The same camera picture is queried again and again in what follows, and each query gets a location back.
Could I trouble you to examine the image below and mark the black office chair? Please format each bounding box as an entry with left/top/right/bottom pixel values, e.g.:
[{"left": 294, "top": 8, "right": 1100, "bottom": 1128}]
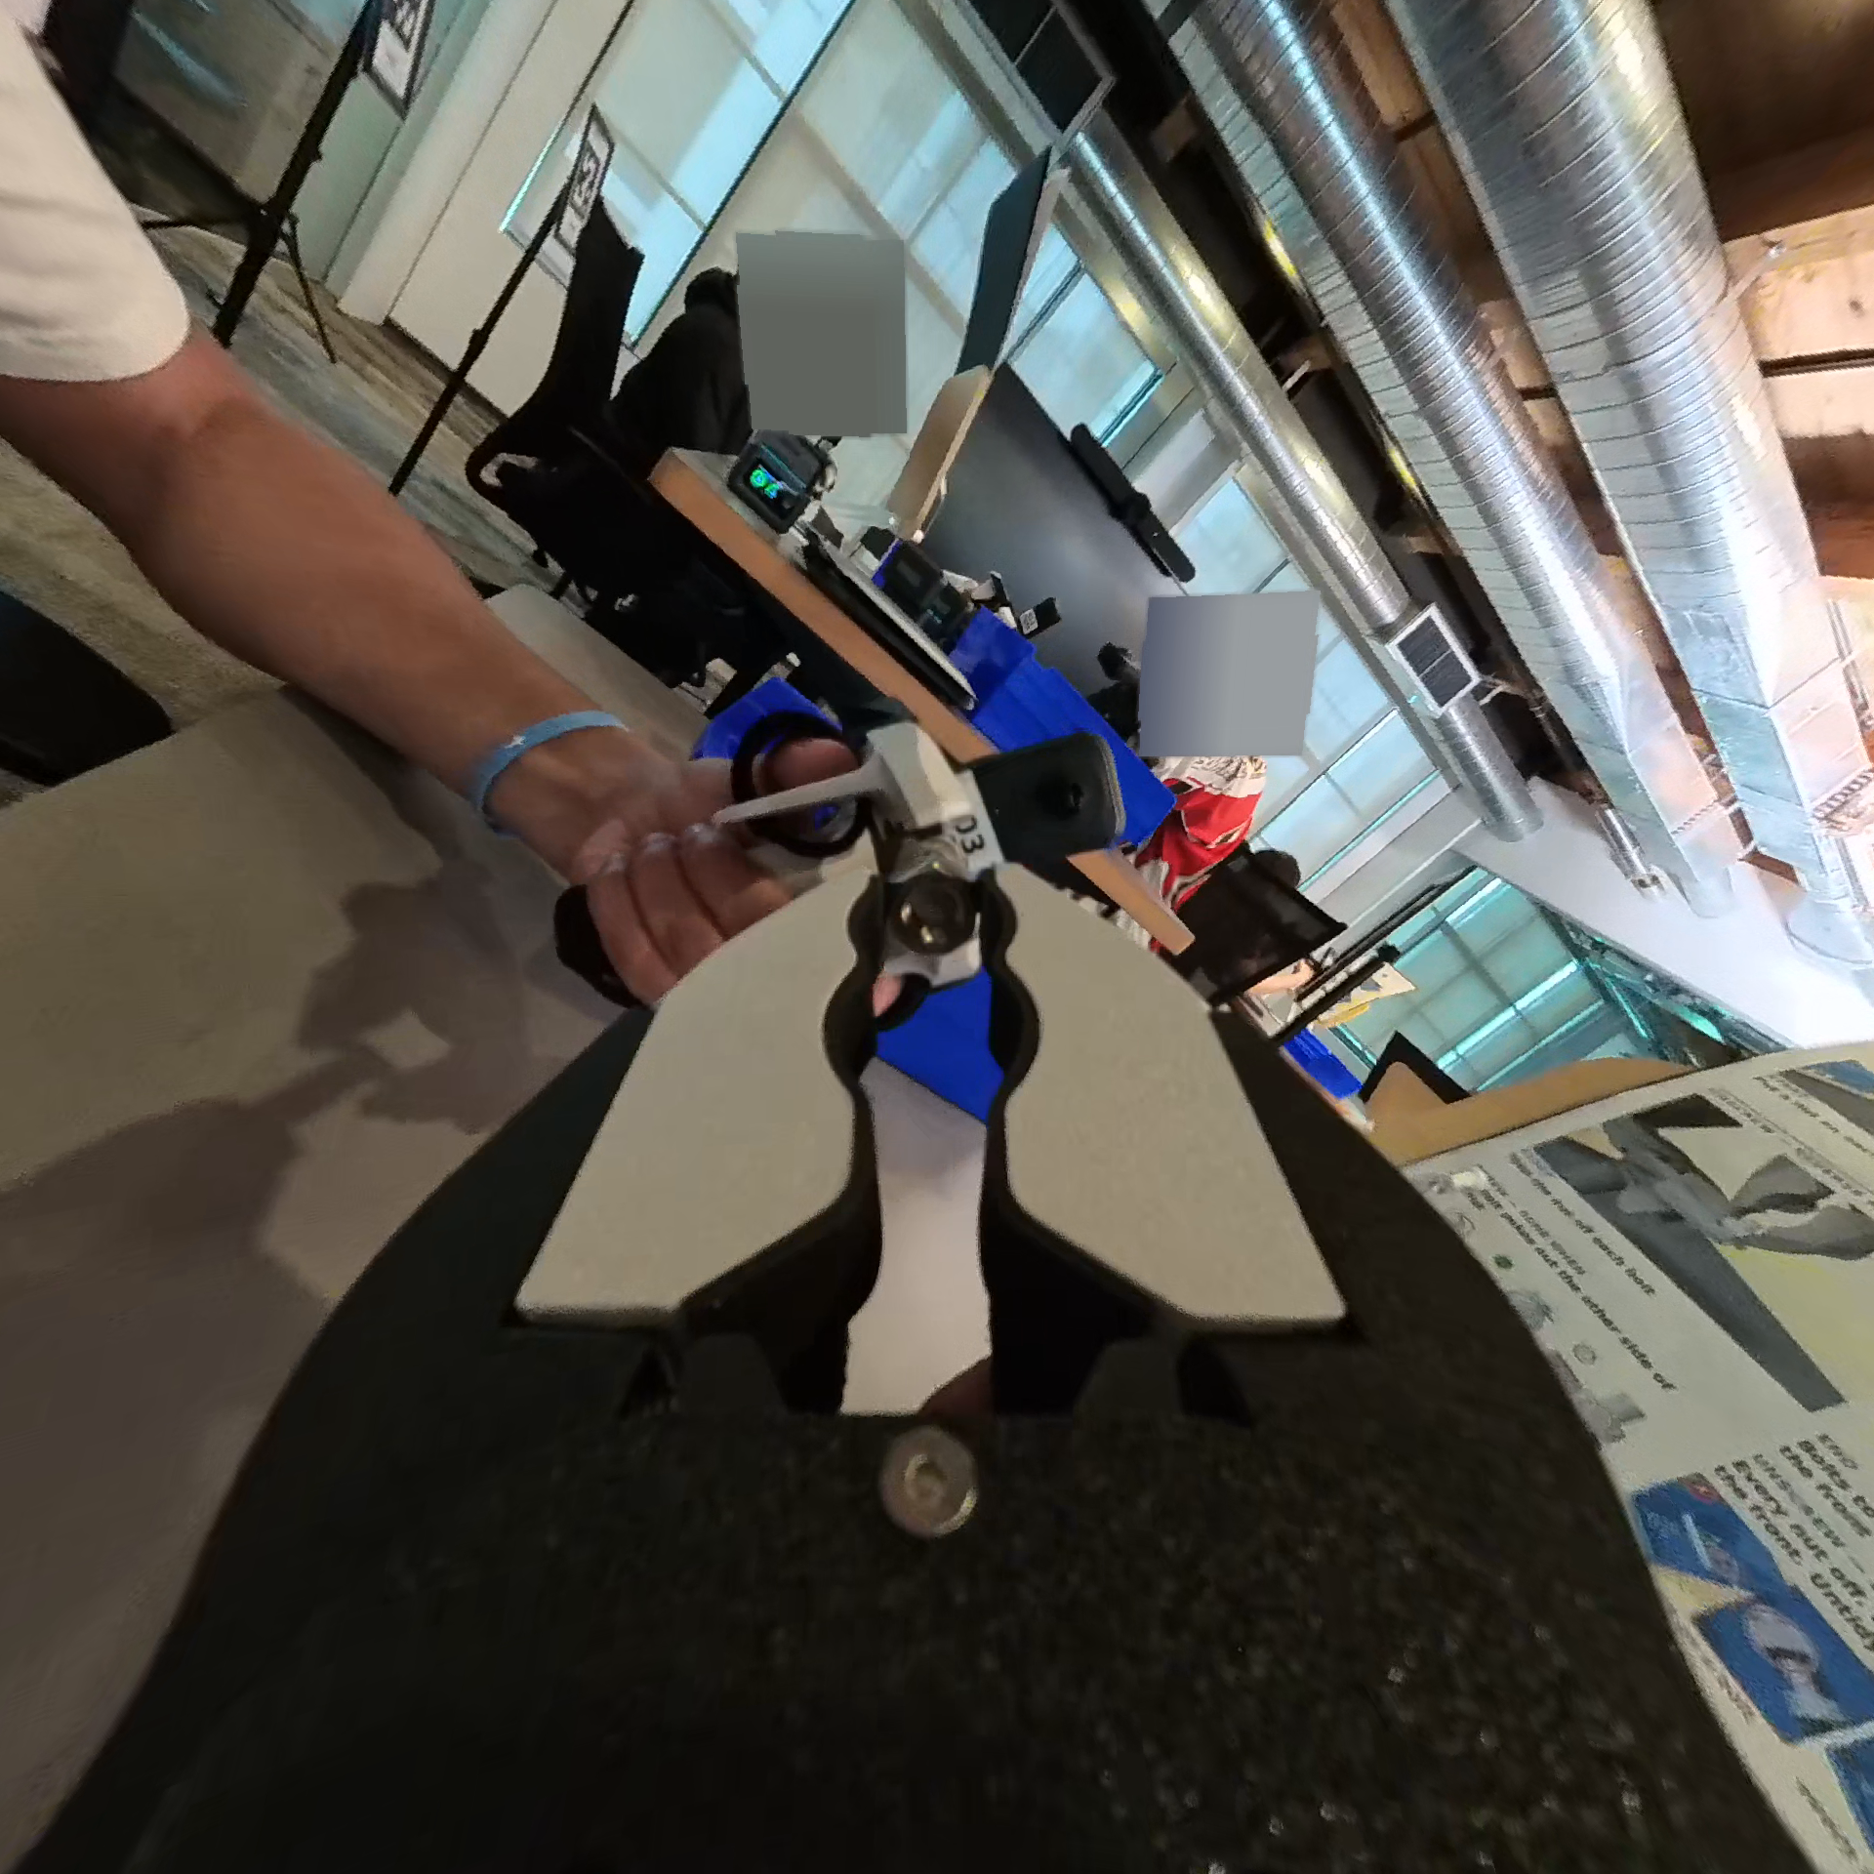
[{"left": 466, "top": 205, "right": 654, "bottom": 594}]

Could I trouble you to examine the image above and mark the silver ventilation duct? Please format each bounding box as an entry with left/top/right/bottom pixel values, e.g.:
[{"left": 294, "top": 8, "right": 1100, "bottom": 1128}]
[
  {"left": 1171, "top": 0, "right": 1546, "bottom": 843},
  {"left": 1384, "top": 0, "right": 1874, "bottom": 974}
]

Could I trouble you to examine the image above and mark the person's left forearm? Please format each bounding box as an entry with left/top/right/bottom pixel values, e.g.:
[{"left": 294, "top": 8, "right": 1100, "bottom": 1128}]
[{"left": 0, "top": 344, "right": 617, "bottom": 836}]

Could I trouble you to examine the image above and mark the black monitor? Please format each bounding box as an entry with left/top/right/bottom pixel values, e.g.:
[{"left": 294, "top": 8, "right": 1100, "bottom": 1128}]
[
  {"left": 920, "top": 364, "right": 1192, "bottom": 690},
  {"left": 988, "top": 147, "right": 1074, "bottom": 375}
]

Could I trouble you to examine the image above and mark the printed instruction sheet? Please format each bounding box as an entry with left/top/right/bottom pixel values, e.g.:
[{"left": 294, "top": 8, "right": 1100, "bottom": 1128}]
[{"left": 1405, "top": 1052, "right": 1874, "bottom": 1795}]

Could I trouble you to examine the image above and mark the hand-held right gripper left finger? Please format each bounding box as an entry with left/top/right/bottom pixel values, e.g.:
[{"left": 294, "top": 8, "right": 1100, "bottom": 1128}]
[{"left": 513, "top": 874, "right": 883, "bottom": 1329}]

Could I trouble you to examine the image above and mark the steel hex nut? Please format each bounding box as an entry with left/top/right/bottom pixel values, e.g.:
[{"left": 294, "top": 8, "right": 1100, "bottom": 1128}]
[{"left": 881, "top": 874, "right": 983, "bottom": 972}]

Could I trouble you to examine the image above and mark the instruction sheet on stand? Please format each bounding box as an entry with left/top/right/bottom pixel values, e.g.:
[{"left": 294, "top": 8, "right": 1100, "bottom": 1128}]
[{"left": 1375, "top": 1058, "right": 1701, "bottom": 1164}]

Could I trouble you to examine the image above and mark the wooden office desk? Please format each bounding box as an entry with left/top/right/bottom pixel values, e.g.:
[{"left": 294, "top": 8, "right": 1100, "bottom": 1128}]
[{"left": 648, "top": 450, "right": 1199, "bottom": 958}]

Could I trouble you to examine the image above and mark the teal office chair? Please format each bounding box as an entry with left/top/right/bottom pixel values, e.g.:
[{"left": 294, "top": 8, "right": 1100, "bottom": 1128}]
[{"left": 0, "top": 589, "right": 171, "bottom": 788}]

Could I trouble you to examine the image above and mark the person's left hand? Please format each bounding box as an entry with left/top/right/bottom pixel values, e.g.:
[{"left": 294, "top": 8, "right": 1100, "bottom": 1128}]
[{"left": 562, "top": 731, "right": 881, "bottom": 1009}]

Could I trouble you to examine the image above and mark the small marker sign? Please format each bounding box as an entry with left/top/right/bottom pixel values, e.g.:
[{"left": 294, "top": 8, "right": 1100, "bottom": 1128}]
[
  {"left": 554, "top": 102, "right": 617, "bottom": 268},
  {"left": 359, "top": 0, "right": 449, "bottom": 116}
]

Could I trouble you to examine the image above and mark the blue wristband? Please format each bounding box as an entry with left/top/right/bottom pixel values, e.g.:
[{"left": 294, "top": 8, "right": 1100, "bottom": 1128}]
[{"left": 471, "top": 712, "right": 629, "bottom": 834}]

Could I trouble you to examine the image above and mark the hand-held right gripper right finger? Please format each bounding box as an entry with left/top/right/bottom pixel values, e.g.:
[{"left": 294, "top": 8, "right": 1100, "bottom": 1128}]
[{"left": 982, "top": 868, "right": 1350, "bottom": 1335}]

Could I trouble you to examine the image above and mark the blue plastic bin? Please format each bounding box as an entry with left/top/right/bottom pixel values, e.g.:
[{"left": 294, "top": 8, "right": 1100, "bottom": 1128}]
[
  {"left": 691, "top": 678, "right": 1015, "bottom": 1127},
  {"left": 874, "top": 534, "right": 1176, "bottom": 868}
]

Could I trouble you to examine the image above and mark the small green-screen device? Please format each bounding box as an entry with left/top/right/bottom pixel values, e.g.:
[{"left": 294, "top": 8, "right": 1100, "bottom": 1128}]
[{"left": 727, "top": 428, "right": 838, "bottom": 539}]

